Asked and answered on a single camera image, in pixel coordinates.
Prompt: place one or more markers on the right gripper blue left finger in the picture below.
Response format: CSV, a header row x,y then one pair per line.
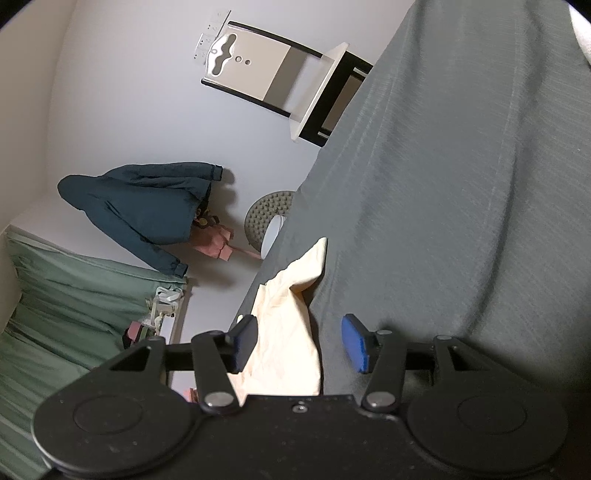
x,y
217,354

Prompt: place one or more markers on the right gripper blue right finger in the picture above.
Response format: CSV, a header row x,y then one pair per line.
x,y
382,356

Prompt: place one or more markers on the cream white shirt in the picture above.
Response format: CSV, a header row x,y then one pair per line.
x,y
285,360

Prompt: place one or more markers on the windowsill clutter items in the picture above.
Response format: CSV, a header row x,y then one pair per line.
x,y
163,312

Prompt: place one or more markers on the pink hanging garment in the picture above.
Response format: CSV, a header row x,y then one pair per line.
x,y
215,242

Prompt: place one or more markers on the white plastic bucket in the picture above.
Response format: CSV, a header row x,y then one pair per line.
x,y
271,234

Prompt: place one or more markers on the green curtain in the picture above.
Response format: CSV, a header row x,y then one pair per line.
x,y
71,317

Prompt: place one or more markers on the dark teal hanging jacket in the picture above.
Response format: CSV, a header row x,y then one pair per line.
x,y
145,207

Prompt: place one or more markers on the grey bed sheet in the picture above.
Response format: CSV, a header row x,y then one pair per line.
x,y
454,194

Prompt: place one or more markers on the white and black chair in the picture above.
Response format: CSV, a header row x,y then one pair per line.
x,y
309,88

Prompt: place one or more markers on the white wall socket strip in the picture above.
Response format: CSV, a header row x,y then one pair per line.
x,y
213,27

